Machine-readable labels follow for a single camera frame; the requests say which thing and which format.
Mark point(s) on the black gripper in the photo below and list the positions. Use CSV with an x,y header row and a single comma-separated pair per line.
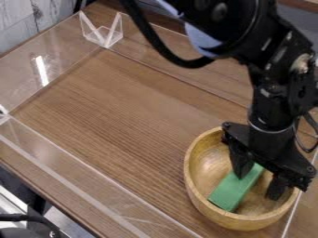
x,y
271,148

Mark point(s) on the green rectangular block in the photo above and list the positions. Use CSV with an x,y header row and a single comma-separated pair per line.
x,y
232,188

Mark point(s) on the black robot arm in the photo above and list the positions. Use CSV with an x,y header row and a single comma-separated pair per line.
x,y
244,30

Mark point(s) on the brown wooden bowl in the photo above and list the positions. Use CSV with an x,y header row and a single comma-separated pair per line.
x,y
206,166

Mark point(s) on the clear acrylic corner bracket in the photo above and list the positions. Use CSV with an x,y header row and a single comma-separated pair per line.
x,y
103,36

